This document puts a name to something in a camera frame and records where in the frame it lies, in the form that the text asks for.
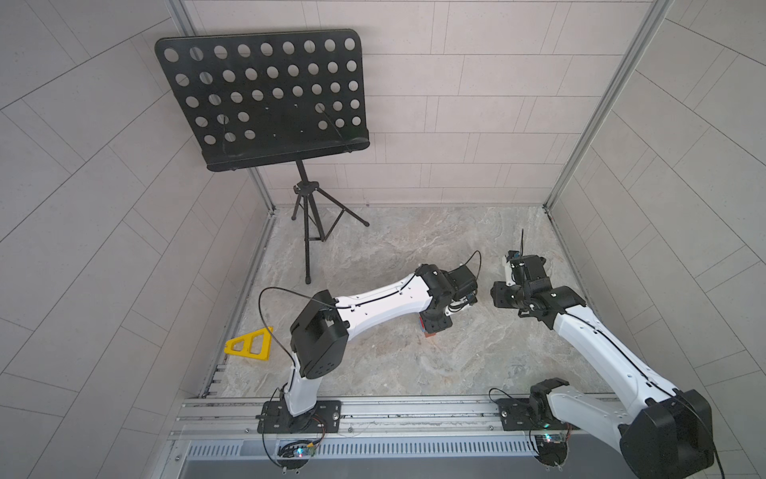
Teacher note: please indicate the black perforated music stand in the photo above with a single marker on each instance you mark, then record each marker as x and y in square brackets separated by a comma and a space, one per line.
[261, 99]

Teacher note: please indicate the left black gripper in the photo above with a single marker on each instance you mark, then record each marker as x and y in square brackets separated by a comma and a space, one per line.
[435, 326]

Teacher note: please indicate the left controller circuit board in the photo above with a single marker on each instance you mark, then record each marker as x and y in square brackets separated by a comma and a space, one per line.
[294, 455]

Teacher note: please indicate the aluminium mounting rail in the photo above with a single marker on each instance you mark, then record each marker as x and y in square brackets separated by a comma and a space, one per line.
[448, 424]

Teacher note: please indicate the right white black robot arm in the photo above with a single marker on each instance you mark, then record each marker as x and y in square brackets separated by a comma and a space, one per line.
[660, 430]

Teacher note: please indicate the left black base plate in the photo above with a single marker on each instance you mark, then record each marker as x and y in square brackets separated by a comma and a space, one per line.
[276, 419]

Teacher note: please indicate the yellow triangular plastic piece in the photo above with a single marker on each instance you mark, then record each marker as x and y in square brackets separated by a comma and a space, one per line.
[255, 345]

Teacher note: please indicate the right controller circuit board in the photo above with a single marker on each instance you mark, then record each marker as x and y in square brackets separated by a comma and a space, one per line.
[552, 450]

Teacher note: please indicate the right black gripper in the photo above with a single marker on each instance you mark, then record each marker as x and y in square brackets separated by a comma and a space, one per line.
[497, 289]

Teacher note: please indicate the controller circuit board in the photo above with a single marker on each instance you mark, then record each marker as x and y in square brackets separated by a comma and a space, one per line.
[294, 455]
[552, 450]

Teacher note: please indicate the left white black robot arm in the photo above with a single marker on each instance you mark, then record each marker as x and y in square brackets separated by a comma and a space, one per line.
[320, 334]

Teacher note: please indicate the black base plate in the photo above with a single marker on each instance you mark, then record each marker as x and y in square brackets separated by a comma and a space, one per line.
[517, 415]
[276, 419]

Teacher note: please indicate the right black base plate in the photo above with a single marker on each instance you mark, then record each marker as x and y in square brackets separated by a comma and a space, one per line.
[517, 415]

